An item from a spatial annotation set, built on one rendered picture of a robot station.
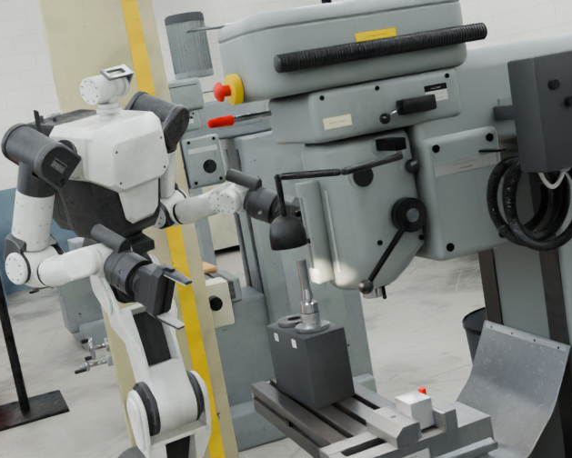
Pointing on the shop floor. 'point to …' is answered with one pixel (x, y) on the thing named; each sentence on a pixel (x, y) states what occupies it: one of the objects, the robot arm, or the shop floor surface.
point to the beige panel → (141, 37)
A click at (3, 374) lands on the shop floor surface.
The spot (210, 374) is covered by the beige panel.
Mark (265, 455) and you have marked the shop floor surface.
